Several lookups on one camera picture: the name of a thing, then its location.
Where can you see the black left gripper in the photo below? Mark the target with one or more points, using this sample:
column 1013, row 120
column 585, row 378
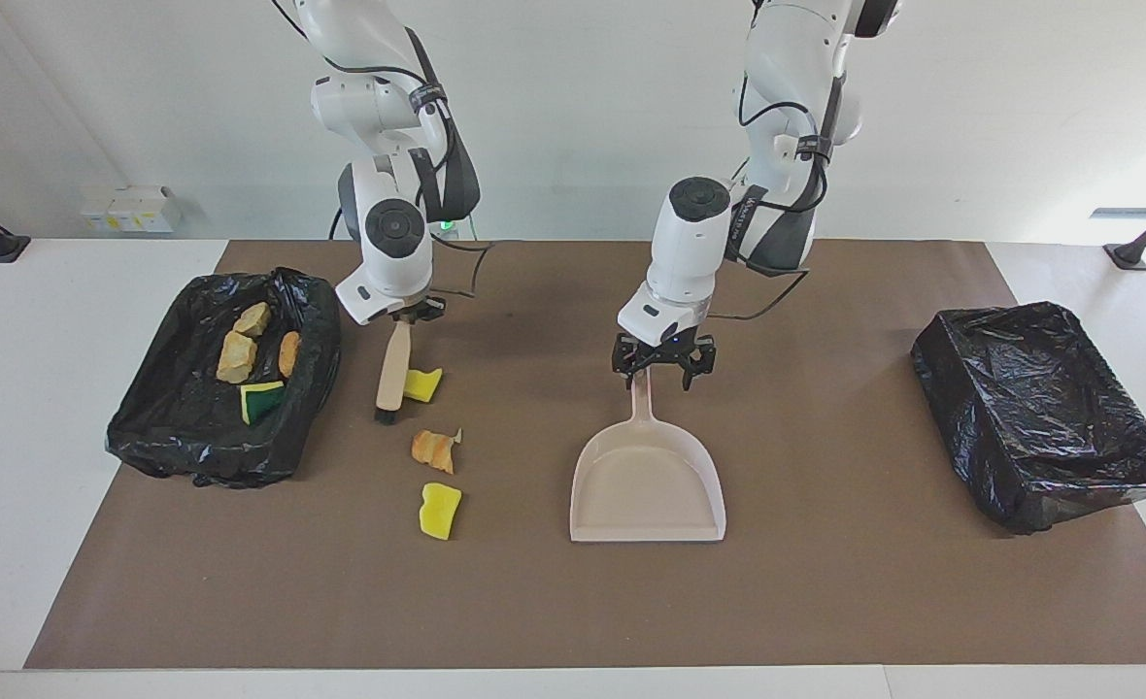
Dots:
column 665, row 349

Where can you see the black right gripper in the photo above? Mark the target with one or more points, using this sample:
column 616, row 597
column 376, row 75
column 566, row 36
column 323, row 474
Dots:
column 422, row 309

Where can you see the beige brush with black bristles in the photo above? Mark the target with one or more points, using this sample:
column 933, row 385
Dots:
column 393, row 369

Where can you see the beige plastic dustpan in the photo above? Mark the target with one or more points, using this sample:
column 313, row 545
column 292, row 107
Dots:
column 646, row 485

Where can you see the brown bread roll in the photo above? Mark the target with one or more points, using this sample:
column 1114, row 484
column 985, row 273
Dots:
column 288, row 353

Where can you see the striped croissant piece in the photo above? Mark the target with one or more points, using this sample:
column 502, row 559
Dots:
column 433, row 450
column 236, row 357

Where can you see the pale bread chunk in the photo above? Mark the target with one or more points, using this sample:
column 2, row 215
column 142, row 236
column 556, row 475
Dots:
column 252, row 318

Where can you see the yellow green sponge piece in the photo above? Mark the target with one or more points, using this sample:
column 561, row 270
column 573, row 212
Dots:
column 261, row 400

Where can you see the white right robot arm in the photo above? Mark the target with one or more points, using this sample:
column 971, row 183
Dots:
column 398, row 282

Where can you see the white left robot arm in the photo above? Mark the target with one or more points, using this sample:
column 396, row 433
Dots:
column 680, row 262

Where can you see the black bag lined bin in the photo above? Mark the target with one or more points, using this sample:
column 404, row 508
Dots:
column 175, row 427
column 1039, row 417

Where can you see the brown table mat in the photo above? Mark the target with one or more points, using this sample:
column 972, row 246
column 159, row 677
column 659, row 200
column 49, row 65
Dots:
column 554, row 602

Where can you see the white wall socket boxes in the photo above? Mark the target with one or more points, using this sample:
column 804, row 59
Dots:
column 131, row 212

